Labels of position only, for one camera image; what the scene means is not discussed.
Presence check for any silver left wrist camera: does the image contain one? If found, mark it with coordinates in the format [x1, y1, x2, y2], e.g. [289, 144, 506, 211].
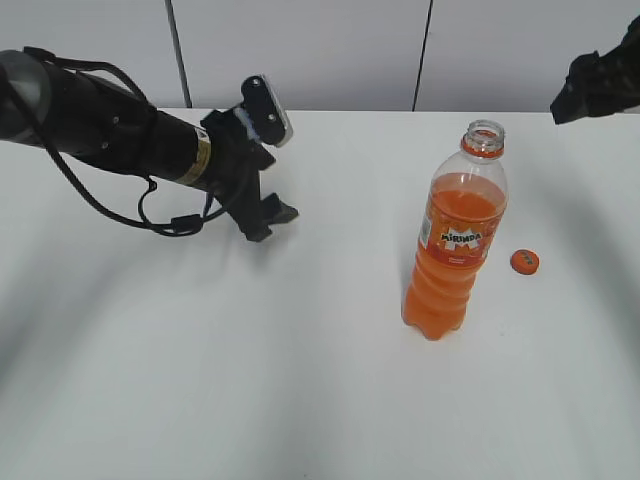
[240, 75, 293, 148]

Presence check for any orange Mirinda soda bottle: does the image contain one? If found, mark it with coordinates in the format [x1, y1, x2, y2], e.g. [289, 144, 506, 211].
[402, 119, 508, 340]

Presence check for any orange plastic bottle cap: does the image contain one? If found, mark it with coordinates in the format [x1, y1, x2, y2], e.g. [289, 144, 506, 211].
[510, 249, 540, 275]

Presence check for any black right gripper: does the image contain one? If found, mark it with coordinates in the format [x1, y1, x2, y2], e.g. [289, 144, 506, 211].
[550, 17, 639, 125]

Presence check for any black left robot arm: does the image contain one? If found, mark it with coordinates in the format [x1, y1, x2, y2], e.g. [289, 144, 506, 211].
[1, 47, 298, 242]

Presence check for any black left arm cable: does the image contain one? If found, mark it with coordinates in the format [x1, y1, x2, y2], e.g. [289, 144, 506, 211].
[0, 47, 231, 237]

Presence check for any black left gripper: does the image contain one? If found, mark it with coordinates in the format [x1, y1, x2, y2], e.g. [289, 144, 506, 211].
[200, 110, 299, 242]

